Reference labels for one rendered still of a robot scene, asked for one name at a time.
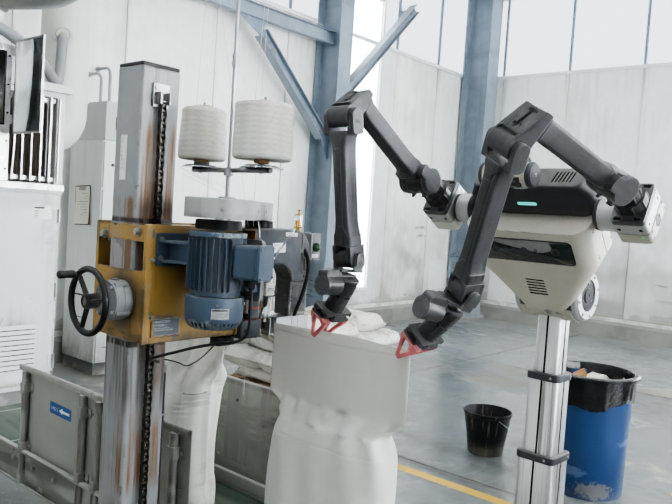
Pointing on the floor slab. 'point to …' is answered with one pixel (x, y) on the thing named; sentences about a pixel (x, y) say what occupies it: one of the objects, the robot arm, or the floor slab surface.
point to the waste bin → (598, 430)
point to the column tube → (138, 171)
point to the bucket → (486, 429)
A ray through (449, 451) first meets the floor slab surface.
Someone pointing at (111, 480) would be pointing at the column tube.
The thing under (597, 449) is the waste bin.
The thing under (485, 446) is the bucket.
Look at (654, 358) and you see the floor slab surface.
